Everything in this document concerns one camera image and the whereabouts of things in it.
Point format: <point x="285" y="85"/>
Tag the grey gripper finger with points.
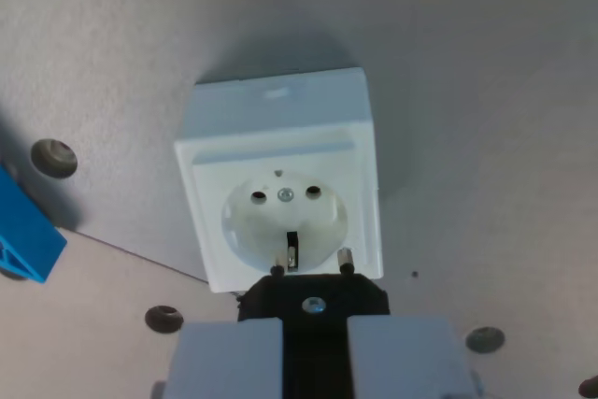
<point x="402" y="361"/>
<point x="229" y="361"/>

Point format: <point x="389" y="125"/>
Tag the black power plug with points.
<point x="315" y="343"/>

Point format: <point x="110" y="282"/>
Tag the blue ribbed plastic part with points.
<point x="23" y="240"/>

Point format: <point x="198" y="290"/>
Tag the white wall socket box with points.
<point x="280" y="118"/>

